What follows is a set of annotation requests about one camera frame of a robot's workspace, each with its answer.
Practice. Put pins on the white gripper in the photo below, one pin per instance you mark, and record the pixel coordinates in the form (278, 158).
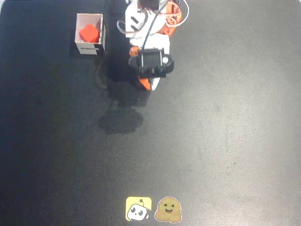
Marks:
(155, 83)

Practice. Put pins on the red cube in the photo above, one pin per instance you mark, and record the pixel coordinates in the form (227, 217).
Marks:
(89, 33)

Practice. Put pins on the white and orange robot arm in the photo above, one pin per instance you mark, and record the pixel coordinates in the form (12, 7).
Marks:
(135, 16)

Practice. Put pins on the white cardboard box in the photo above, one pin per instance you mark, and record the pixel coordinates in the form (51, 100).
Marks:
(90, 48)

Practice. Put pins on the black desk mat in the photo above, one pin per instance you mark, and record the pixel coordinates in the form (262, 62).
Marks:
(211, 129)

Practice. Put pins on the yellow robot face sticker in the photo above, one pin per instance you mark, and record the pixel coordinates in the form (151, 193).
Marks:
(137, 209)

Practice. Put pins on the hugging face emoji sticker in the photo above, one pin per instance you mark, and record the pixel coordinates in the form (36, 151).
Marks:
(168, 209)

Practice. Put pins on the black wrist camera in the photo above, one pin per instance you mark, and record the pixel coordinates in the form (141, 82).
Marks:
(151, 62)

